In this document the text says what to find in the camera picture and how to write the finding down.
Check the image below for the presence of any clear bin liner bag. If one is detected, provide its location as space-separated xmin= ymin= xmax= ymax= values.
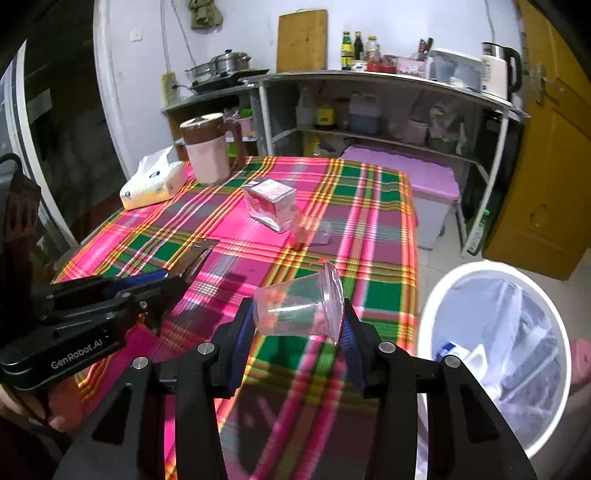
xmin=436 ymin=272 xmax=561 ymax=439

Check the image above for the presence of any blue plastic jug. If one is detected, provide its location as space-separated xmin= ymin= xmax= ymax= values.
xmin=348 ymin=93 xmax=380 ymax=134

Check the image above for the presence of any green hanging cloth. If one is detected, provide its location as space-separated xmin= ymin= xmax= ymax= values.
xmin=187 ymin=0 xmax=225 ymax=29

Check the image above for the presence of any pink green plaid tablecloth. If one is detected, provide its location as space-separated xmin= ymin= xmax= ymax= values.
xmin=51 ymin=155 xmax=419 ymax=480

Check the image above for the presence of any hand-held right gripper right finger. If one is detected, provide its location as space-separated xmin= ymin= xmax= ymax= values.
xmin=339 ymin=302 xmax=539 ymax=480

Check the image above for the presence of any white electric kettle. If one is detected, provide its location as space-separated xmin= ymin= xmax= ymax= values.
xmin=480 ymin=41 xmax=523 ymax=102

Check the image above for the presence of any yellow white tissue pack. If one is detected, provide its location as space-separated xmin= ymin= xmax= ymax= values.
xmin=119 ymin=145 xmax=189 ymax=212

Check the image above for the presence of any steel steamer pot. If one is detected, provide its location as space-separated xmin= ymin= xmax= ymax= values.
xmin=210 ymin=49 xmax=252 ymax=75

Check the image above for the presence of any small clear plastic cup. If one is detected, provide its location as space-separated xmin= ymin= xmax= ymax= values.
xmin=288 ymin=213 xmax=334 ymax=250

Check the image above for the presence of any pink lidded storage box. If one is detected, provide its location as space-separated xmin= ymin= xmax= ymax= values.
xmin=342 ymin=145 xmax=462 ymax=250

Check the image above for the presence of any yellow power strip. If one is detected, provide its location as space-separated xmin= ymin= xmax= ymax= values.
xmin=161 ymin=72 xmax=178 ymax=106

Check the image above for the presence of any white round trash bin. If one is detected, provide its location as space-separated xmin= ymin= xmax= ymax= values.
xmin=417 ymin=260 xmax=573 ymax=460

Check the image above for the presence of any metal door handle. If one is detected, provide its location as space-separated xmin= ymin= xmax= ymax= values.
xmin=526 ymin=62 xmax=564 ymax=100

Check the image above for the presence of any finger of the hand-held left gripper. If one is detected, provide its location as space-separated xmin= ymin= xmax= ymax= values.
xmin=137 ymin=248 xmax=215 ymax=335
xmin=104 ymin=270 xmax=169 ymax=301

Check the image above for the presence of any pink small box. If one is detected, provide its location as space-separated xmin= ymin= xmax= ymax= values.
xmin=397 ymin=56 xmax=426 ymax=77

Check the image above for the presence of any small steel pot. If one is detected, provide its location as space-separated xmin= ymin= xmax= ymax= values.
xmin=185 ymin=62 xmax=218 ymax=81

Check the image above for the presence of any wooden cutting board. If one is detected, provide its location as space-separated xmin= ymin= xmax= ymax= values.
xmin=276 ymin=8 xmax=328 ymax=73

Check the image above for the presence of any green glass bottle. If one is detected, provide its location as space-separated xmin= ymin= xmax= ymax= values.
xmin=466 ymin=210 xmax=490 ymax=257

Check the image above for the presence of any clear plastic cup with lid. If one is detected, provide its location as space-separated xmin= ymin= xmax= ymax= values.
xmin=253 ymin=261 xmax=346 ymax=346

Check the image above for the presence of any pink jug with brown lid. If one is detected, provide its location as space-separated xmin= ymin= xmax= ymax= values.
xmin=179 ymin=112 xmax=247 ymax=186

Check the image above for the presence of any person's left hand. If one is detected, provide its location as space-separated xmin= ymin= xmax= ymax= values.
xmin=0 ymin=374 xmax=81 ymax=432

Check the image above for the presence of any white plastic container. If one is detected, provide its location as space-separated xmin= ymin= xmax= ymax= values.
xmin=426 ymin=48 xmax=483 ymax=90

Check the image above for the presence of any yellow wooden door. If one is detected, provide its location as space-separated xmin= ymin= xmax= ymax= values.
xmin=482 ymin=0 xmax=591 ymax=281

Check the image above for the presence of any pink plastic stool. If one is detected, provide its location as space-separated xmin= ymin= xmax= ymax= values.
xmin=570 ymin=337 xmax=591 ymax=384

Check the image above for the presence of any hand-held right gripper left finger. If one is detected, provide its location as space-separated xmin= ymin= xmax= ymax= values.
xmin=53 ymin=298 xmax=257 ymax=480

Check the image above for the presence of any grey metal shelf unit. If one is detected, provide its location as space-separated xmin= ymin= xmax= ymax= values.
xmin=242 ymin=71 xmax=531 ymax=259

